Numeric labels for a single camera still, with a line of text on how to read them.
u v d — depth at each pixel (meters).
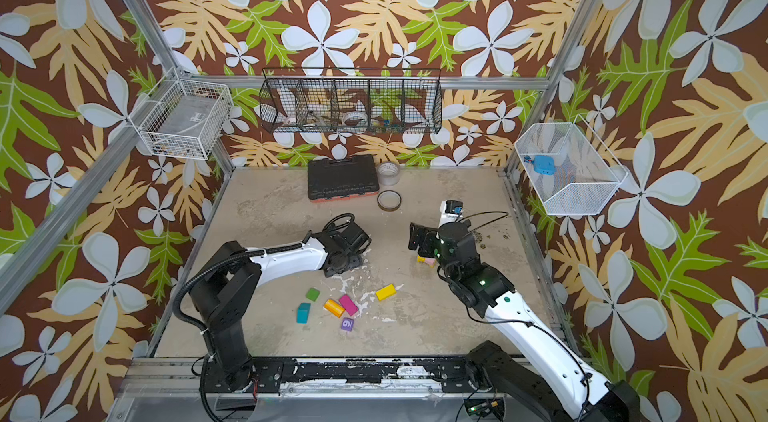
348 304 0.86
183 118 0.87
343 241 0.73
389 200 1.13
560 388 0.41
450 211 0.64
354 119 0.99
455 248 0.53
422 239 0.67
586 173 0.78
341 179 1.11
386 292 0.88
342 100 0.98
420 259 0.80
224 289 0.48
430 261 0.91
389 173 1.18
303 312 0.84
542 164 0.86
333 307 0.84
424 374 0.75
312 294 0.89
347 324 0.82
